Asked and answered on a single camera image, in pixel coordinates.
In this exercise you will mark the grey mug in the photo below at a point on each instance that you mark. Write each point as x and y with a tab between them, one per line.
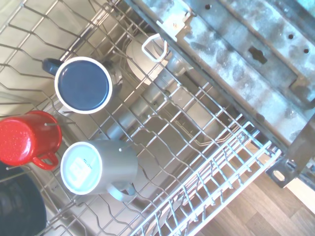
81	167

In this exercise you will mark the navy mug with white rim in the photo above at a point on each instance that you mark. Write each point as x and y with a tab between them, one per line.
83	84

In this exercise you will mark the red enamel mug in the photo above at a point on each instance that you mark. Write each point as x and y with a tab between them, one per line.
19	137

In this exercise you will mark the white round dish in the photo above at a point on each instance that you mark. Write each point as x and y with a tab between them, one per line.
137	61

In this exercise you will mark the stainless dishwasher body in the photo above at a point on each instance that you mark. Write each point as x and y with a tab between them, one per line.
246	61

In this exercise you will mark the black plate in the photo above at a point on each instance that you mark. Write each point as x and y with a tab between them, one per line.
17	204

